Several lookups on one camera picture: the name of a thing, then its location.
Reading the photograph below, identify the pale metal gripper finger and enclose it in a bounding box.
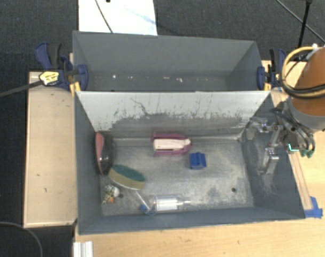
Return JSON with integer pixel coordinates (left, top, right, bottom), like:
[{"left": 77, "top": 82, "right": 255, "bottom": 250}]
[
  {"left": 257, "top": 128, "right": 285, "bottom": 176},
  {"left": 244, "top": 116, "right": 276, "bottom": 143}
]

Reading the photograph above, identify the green and yellow oval sponge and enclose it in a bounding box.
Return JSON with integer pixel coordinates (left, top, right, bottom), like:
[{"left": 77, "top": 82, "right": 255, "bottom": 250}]
[{"left": 108, "top": 164, "right": 146, "bottom": 191}]

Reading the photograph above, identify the purple and white stapler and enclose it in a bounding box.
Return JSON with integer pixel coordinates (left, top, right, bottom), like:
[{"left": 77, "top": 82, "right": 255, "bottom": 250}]
[{"left": 150, "top": 132, "right": 193, "bottom": 157}]

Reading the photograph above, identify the red and dark round dish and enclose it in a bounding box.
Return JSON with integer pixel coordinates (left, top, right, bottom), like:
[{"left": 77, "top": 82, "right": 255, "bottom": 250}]
[{"left": 94, "top": 131, "right": 115, "bottom": 177}]

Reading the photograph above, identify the small blue ribbed block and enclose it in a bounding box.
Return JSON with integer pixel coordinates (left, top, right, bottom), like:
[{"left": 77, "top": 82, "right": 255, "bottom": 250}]
[{"left": 189, "top": 152, "right": 207, "bottom": 170}]

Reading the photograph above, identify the small white toy animal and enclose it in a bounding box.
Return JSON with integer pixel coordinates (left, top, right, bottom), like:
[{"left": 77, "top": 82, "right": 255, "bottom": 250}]
[{"left": 102, "top": 184, "right": 125, "bottom": 206}]

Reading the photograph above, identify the clear stick with blue end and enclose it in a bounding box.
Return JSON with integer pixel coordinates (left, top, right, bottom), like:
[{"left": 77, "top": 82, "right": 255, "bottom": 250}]
[{"left": 135, "top": 190, "right": 156, "bottom": 216}]

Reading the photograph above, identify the grey metal bin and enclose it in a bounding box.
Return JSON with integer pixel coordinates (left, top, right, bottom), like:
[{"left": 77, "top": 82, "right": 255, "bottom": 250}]
[{"left": 71, "top": 30, "right": 306, "bottom": 236}]

